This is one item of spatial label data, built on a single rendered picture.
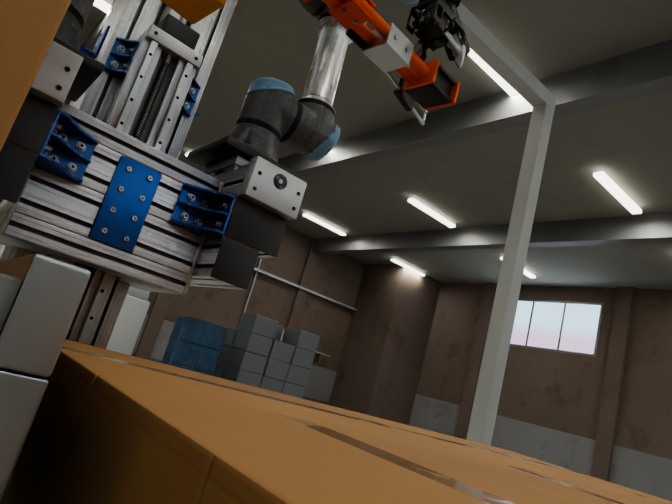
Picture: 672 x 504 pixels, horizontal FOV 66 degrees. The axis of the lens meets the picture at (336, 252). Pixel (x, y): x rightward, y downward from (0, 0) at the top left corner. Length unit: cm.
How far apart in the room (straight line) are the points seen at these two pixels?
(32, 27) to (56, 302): 28
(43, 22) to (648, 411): 1125
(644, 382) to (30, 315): 1138
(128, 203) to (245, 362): 665
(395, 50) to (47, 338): 82
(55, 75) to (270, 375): 714
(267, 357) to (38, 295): 758
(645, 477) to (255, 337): 733
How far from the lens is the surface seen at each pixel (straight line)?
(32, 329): 31
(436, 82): 109
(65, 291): 31
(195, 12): 92
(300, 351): 817
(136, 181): 113
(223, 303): 1224
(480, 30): 406
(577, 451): 1182
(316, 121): 139
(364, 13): 97
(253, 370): 777
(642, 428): 1143
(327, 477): 27
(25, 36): 52
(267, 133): 131
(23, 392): 31
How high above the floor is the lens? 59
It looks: 14 degrees up
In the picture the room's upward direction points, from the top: 16 degrees clockwise
